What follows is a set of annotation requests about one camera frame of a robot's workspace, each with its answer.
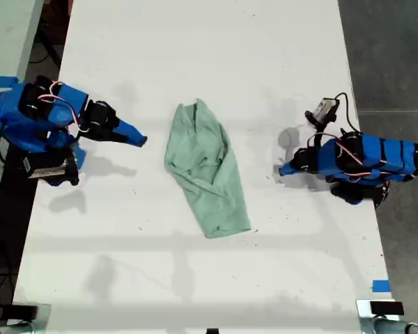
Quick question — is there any pale green T-shirt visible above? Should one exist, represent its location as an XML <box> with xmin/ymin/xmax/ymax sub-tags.
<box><xmin>164</xmin><ymin>98</ymin><xmax>252</xmax><ymax>239</ymax></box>

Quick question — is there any grey side table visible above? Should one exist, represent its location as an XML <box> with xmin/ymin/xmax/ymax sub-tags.
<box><xmin>0</xmin><ymin>0</ymin><xmax>45</xmax><ymax>227</ymax></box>

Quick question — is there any small black block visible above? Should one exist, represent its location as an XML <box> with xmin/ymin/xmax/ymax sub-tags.
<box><xmin>10</xmin><ymin>304</ymin><xmax>39</xmax><ymax>319</ymax></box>
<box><xmin>369</xmin><ymin>301</ymin><xmax>405</xmax><ymax>316</ymax></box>

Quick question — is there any grey metal pipe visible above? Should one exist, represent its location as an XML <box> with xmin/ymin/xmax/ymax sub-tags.
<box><xmin>372</xmin><ymin>316</ymin><xmax>418</xmax><ymax>334</ymax></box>

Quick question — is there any black camera stalk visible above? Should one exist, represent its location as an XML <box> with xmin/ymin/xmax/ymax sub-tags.
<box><xmin>64</xmin><ymin>158</ymin><xmax>81</xmax><ymax>187</ymax></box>
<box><xmin>311</xmin><ymin>123</ymin><xmax>327</xmax><ymax>147</ymax></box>

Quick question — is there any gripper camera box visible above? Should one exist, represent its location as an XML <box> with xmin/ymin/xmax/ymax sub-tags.
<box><xmin>304</xmin><ymin>97</ymin><xmax>341</xmax><ymax>126</ymax></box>
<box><xmin>20</xmin><ymin>154</ymin><xmax>69</xmax><ymax>185</ymax></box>

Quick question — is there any black floor cable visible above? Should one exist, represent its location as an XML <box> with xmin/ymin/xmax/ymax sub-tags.
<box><xmin>29</xmin><ymin>34</ymin><xmax>62</xmax><ymax>70</ymax></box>

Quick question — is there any metal table bracket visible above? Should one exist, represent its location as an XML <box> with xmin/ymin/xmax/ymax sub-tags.
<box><xmin>6</xmin><ymin>303</ymin><xmax>52</xmax><ymax>334</ymax></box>
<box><xmin>355</xmin><ymin>299</ymin><xmax>405</xmax><ymax>334</ymax></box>

